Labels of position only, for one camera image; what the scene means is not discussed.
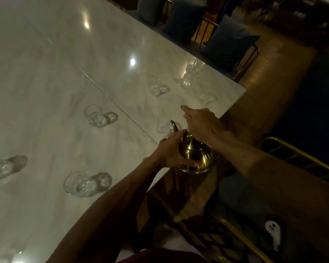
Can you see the blue cushioned gold frame chair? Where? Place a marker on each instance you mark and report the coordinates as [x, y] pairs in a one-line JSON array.
[[235, 232], [148, 9], [229, 43], [183, 17], [298, 153]]

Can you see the person's right forearm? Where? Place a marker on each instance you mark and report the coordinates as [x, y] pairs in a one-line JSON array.
[[285, 194]]

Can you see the maroon shirt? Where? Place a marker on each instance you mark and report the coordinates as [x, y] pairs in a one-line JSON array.
[[164, 256]]

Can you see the person's left hand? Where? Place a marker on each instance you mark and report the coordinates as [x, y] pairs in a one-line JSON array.
[[168, 153]]

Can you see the gold metal kettle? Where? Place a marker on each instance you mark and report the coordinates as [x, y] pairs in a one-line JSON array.
[[196, 154]]

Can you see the person's left forearm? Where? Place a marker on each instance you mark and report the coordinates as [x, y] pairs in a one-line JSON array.
[[109, 210]]

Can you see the person's right thumb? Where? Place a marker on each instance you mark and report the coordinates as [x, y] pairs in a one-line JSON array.
[[188, 117]]

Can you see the person's left thumb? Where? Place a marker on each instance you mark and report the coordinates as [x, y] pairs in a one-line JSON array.
[[187, 163]]

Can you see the person's right hand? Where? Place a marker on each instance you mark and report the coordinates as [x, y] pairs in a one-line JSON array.
[[205, 124]]

